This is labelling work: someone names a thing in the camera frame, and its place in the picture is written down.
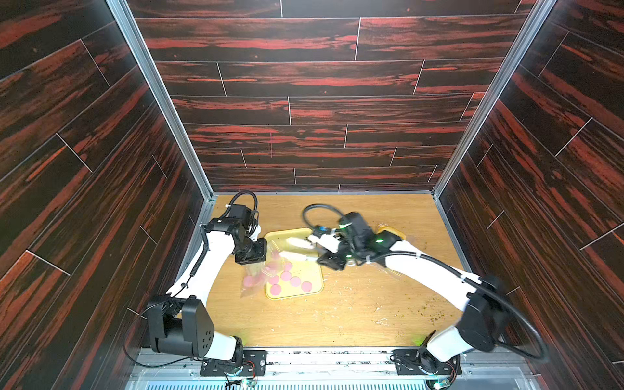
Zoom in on clear resealable bag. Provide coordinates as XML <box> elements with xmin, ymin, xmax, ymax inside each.
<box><xmin>240</xmin><ymin>241</ymin><xmax>285</xmax><ymax>297</ymax></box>

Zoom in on metal tongs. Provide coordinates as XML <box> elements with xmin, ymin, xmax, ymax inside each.
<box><xmin>278</xmin><ymin>237</ymin><xmax>323</xmax><ymax>263</ymax></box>

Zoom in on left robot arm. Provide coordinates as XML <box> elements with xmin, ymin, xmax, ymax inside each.
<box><xmin>142</xmin><ymin>190</ymin><xmax>267</xmax><ymax>370</ymax></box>

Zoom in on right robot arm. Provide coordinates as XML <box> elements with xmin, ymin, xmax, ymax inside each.
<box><xmin>302</xmin><ymin>203</ymin><xmax>549</xmax><ymax>375</ymax></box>

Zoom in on yellow plastic tray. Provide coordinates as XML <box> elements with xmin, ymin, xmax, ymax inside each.
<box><xmin>265</xmin><ymin>227</ymin><xmax>324</xmax><ymax>301</ymax></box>

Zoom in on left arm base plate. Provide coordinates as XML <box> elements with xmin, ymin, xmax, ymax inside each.
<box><xmin>200</xmin><ymin>349</ymin><xmax>268</xmax><ymax>378</ymax></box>

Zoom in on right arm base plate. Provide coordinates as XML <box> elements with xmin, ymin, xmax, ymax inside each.
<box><xmin>389</xmin><ymin>349</ymin><xmax>462</xmax><ymax>377</ymax></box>

